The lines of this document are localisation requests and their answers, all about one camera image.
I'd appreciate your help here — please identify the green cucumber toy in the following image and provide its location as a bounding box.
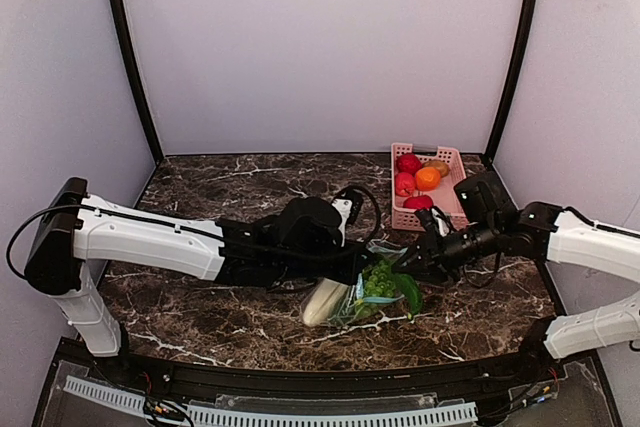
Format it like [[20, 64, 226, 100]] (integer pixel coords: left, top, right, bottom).
[[393, 273, 423, 320]]

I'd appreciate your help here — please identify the green grapes toy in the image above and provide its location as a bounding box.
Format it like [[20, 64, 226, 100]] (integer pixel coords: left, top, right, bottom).
[[358, 260, 397, 303]]

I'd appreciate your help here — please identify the clear zip top bag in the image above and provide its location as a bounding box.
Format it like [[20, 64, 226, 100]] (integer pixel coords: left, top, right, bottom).
[[301, 245, 424, 328]]

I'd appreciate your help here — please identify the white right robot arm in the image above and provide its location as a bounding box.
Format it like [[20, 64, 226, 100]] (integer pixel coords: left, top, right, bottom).
[[393, 172, 639, 359]]

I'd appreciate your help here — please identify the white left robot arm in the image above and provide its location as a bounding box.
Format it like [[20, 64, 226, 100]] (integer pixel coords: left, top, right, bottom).
[[5, 177, 374, 358]]

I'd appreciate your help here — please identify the pink plastic basket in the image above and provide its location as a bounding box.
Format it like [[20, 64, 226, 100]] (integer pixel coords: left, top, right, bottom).
[[391, 142, 468, 231]]

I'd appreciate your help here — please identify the red strawberry toy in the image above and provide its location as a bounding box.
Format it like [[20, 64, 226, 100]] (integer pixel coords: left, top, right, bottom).
[[402, 195, 434, 210]]

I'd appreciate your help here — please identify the red apple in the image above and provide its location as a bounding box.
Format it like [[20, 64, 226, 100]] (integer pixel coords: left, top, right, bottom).
[[394, 172, 416, 198]]

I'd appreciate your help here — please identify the orange tangerine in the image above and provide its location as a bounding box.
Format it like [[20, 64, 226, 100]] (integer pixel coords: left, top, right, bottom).
[[414, 167, 442, 191]]

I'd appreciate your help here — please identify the brown potato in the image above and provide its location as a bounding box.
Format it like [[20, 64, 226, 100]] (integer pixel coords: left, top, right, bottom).
[[423, 159, 450, 178]]

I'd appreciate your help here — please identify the red pepper toy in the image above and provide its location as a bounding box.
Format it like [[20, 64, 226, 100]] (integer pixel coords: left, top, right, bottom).
[[395, 153, 423, 176]]

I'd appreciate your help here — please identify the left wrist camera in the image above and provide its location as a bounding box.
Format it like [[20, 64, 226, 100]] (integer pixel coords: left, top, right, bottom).
[[331, 184, 382, 246]]

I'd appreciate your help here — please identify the grey slotted cable duct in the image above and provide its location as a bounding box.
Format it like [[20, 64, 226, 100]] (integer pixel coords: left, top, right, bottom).
[[63, 375, 478, 427]]

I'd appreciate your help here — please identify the black front frame rail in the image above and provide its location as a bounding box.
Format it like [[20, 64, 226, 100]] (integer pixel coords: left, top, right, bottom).
[[89, 319, 566, 403]]

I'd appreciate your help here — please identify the black right frame post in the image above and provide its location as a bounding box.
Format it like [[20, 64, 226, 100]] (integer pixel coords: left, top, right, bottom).
[[482, 0, 537, 170]]

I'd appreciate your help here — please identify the black frame post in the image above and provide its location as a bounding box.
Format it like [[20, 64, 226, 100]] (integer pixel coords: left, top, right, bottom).
[[482, 0, 537, 170], [109, 0, 165, 165]]

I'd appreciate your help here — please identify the black left frame post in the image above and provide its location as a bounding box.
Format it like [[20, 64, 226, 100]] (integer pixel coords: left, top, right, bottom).
[[109, 0, 165, 165]]

